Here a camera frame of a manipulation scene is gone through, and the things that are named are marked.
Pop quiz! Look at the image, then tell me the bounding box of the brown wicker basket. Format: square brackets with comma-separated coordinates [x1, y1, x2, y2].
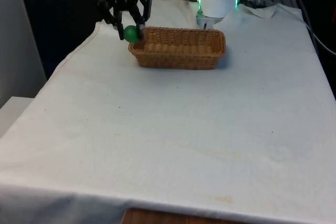
[128, 26, 227, 71]

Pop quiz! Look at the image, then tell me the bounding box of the green ball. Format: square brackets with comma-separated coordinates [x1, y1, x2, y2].
[123, 25, 140, 44]

